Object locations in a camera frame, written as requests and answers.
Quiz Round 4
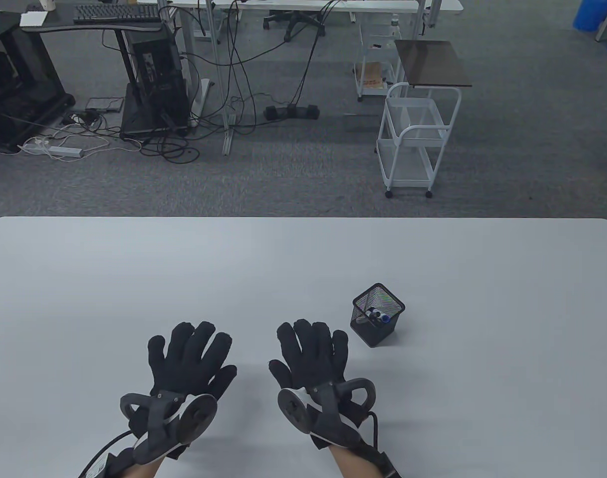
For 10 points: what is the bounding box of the person's right hand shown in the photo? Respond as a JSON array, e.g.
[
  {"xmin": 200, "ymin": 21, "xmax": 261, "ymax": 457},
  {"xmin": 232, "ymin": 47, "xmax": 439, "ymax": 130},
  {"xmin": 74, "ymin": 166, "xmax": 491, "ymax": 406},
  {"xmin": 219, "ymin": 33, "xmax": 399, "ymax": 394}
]
[{"xmin": 268, "ymin": 319, "xmax": 350, "ymax": 390}]

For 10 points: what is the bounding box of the person's left hand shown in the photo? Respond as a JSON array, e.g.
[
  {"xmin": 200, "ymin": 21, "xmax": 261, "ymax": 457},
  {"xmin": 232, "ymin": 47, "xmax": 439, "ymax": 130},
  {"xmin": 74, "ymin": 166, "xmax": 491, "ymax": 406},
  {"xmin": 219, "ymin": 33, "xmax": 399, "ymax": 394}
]
[{"xmin": 147, "ymin": 321, "xmax": 238, "ymax": 399}]

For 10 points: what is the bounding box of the black mesh pen holder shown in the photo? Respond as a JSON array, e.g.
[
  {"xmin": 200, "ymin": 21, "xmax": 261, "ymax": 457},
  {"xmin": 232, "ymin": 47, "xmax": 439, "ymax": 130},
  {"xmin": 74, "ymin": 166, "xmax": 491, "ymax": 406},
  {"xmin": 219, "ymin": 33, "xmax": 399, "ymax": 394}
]
[{"xmin": 350, "ymin": 283, "xmax": 406, "ymax": 348}]

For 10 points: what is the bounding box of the person's right forearm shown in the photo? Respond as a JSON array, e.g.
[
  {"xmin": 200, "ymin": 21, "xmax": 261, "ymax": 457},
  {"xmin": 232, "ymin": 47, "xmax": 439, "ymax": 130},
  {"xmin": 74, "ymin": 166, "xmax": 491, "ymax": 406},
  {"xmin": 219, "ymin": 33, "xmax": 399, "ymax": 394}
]
[{"xmin": 333, "ymin": 446, "xmax": 378, "ymax": 478}]

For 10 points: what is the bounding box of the person's left forearm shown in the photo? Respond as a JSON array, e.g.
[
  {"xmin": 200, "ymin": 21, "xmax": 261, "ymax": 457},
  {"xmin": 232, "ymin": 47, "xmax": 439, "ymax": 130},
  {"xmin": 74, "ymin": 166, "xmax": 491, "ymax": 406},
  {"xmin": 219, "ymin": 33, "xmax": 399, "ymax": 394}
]
[{"xmin": 129, "ymin": 458, "xmax": 165, "ymax": 478}]

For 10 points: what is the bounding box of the grey right tracking controller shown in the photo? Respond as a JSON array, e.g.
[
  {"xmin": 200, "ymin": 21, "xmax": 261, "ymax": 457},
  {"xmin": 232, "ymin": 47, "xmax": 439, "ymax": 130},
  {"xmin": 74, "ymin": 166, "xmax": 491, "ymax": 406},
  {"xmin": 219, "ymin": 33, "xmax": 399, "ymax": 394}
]
[{"xmin": 277, "ymin": 378, "xmax": 377, "ymax": 452}]

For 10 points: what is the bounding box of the grey tracking controller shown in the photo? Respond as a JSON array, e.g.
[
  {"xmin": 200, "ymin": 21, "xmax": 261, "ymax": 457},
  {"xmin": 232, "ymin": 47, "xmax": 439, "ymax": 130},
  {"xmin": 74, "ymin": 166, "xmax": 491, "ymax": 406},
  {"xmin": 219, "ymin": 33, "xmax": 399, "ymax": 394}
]
[
  {"xmin": 120, "ymin": 392, "xmax": 218, "ymax": 465},
  {"xmin": 277, "ymin": 378, "xmax": 377, "ymax": 452}
]

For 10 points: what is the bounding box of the grey left tracking controller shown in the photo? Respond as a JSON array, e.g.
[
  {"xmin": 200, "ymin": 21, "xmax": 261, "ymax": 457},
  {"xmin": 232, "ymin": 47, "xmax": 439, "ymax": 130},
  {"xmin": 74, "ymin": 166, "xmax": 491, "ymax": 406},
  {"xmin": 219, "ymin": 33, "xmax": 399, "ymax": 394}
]
[{"xmin": 120, "ymin": 392, "xmax": 218, "ymax": 465}]

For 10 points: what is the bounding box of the white rolling cart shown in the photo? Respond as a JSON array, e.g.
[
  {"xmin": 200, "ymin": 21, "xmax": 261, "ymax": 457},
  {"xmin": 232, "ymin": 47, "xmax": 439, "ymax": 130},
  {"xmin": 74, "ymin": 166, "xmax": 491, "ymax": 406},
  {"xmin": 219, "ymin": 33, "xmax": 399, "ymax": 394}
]
[{"xmin": 376, "ymin": 82, "xmax": 462, "ymax": 199}]

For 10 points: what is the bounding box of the white power strip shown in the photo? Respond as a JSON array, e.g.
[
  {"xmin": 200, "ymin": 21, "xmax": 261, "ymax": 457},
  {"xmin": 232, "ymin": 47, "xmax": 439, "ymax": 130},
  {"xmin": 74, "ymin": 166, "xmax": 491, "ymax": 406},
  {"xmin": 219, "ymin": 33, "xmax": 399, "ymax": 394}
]
[{"xmin": 18, "ymin": 142, "xmax": 83, "ymax": 159}]

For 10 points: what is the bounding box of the black power strip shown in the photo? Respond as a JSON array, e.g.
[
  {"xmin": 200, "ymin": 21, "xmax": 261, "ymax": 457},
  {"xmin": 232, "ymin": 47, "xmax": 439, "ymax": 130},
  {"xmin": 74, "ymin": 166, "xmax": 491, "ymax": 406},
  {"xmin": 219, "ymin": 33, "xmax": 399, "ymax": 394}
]
[{"xmin": 263, "ymin": 104, "xmax": 320, "ymax": 121}]

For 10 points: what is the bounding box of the grey flat box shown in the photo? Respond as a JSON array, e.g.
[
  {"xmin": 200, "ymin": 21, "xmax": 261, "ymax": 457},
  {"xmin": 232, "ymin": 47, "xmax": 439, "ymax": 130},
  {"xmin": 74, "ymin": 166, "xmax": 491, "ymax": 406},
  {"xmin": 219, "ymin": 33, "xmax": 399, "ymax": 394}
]
[{"xmin": 86, "ymin": 97, "xmax": 125, "ymax": 113}]

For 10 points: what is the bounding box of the brown cardboard box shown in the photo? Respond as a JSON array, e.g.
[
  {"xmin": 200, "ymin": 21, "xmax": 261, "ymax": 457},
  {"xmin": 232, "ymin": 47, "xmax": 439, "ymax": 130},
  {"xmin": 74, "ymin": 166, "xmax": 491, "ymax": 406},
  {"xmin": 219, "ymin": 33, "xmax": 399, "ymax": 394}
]
[{"xmin": 356, "ymin": 61, "xmax": 389, "ymax": 93}]

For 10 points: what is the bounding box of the black computer tower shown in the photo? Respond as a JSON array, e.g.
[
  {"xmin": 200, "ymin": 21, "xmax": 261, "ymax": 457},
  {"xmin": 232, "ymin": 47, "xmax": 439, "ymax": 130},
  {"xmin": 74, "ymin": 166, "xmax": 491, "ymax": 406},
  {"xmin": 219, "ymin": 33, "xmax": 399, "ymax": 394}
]
[{"xmin": 125, "ymin": 31, "xmax": 190, "ymax": 127}]

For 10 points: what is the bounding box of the brown top side table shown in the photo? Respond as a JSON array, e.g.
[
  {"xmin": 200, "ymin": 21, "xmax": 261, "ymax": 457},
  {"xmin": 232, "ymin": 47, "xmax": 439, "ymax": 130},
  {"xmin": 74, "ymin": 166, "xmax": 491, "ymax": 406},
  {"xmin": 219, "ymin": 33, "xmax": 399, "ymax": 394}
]
[{"xmin": 394, "ymin": 40, "xmax": 473, "ymax": 89}]

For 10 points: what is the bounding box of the small white shelf cart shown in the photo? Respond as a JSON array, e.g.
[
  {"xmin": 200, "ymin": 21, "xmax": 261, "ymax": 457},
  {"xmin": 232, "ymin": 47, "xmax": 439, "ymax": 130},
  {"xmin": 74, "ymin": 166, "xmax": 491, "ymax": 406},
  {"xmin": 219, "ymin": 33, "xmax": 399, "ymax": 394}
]
[{"xmin": 354, "ymin": 22, "xmax": 408, "ymax": 103}]

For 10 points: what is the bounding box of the black office chair base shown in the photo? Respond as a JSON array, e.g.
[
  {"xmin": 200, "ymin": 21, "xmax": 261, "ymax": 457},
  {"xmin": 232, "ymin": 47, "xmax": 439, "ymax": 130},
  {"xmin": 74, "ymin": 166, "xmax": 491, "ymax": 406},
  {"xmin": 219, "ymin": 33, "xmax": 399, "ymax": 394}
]
[{"xmin": 262, "ymin": 10, "xmax": 327, "ymax": 43}]

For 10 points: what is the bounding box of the black keyboard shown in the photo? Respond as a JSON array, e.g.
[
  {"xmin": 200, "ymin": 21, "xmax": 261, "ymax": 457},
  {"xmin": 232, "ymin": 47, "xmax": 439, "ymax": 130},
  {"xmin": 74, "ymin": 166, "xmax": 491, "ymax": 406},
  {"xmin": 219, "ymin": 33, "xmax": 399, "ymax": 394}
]
[{"xmin": 73, "ymin": 4, "xmax": 162, "ymax": 24}]

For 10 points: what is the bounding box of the black computer desk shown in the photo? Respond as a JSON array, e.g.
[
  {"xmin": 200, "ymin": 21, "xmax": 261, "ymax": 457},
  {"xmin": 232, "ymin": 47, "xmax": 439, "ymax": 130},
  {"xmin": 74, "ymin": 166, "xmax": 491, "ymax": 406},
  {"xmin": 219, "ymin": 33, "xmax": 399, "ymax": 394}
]
[{"xmin": 19, "ymin": 2, "xmax": 190, "ymax": 140}]

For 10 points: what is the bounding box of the short white desk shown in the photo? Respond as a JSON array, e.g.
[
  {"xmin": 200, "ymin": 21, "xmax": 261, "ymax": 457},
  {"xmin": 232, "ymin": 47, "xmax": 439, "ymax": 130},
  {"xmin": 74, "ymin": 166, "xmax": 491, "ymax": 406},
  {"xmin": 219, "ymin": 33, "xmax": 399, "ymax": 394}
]
[{"xmin": 423, "ymin": 0, "xmax": 464, "ymax": 28}]

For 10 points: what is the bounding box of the black left glove cable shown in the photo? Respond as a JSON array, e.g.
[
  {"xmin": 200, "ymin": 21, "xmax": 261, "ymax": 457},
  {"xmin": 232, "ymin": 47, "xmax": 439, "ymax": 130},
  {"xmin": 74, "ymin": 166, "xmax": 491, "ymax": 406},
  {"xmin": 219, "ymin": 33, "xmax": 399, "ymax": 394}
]
[{"xmin": 78, "ymin": 431, "xmax": 134, "ymax": 478}]

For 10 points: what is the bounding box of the bundle of black cables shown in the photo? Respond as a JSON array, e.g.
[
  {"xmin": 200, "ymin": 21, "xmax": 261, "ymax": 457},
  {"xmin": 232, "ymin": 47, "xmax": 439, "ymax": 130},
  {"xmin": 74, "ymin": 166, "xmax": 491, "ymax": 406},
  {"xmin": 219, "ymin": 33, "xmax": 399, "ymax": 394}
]
[{"xmin": 102, "ymin": 0, "xmax": 345, "ymax": 165}]

